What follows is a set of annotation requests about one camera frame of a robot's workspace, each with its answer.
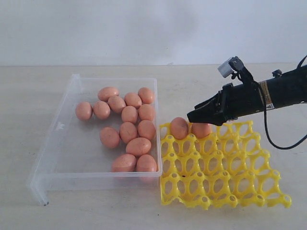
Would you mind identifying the yellow plastic egg tray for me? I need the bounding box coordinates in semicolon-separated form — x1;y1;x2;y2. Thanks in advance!
160;121;292;209

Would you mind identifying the clear plastic box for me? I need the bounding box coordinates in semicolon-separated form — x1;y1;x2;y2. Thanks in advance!
28;74;162;205

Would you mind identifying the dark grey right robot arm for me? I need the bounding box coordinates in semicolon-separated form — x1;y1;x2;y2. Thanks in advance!
187;67;307;126

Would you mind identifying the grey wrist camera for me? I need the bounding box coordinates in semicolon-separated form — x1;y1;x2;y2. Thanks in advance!
218;56;254;84

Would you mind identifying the brown egg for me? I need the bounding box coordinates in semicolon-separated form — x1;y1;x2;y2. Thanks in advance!
97;86;119;102
170;117;189;140
121;105;138;124
137;120;156;140
99;127;120;149
111;153;137;173
119;122;138;144
107;95;126;114
93;101;111;120
139;104;156;121
75;101;93;121
191;123;212;139
126;137;152;157
136;154;157;172
124;92;142;109

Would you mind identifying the brown egg back top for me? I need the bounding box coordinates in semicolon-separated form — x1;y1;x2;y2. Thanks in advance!
97;86;119;102

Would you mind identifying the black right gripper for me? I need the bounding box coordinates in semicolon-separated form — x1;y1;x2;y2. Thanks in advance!
187;83;261;126

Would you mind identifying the brown egg back right corner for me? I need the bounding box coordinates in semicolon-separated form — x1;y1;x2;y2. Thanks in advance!
138;87;154;104

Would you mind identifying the black cable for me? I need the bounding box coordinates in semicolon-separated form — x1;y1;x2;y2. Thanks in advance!
254;55;307;150

